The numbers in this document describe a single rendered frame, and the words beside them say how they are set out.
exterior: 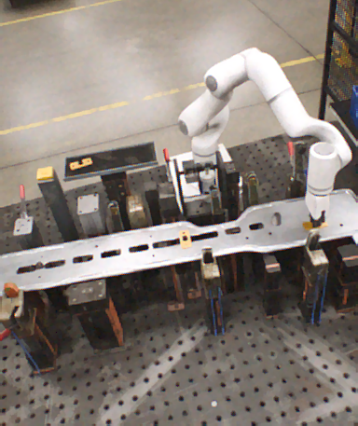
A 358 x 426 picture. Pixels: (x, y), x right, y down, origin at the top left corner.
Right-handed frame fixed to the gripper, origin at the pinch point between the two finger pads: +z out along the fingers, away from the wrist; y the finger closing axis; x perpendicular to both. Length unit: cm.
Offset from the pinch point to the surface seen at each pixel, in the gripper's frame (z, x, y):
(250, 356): 33, -32, 28
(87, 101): 103, -111, -293
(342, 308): 30.7, 6.2, 17.9
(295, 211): 3.0, -4.5, -8.7
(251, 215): 2.9, -20.7, -10.5
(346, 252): 5.0, 6.5, 12.5
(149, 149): -13, -54, -41
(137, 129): 103, -66, -230
